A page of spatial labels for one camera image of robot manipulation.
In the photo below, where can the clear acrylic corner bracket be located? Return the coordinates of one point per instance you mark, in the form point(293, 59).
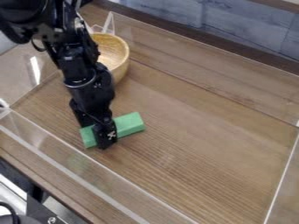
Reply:
point(107, 28)

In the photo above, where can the green rectangular block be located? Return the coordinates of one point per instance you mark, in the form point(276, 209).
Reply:
point(129, 124)

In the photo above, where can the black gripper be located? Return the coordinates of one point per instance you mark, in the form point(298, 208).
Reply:
point(93, 92)

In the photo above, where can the black table frame bracket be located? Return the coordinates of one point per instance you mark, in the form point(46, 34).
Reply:
point(47, 210)

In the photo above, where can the wooden bowl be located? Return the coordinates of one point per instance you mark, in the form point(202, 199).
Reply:
point(114, 54)

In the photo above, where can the clear acrylic tray wall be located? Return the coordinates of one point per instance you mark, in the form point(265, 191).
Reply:
point(102, 197)

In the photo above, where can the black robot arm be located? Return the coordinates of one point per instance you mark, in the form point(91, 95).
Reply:
point(54, 22)

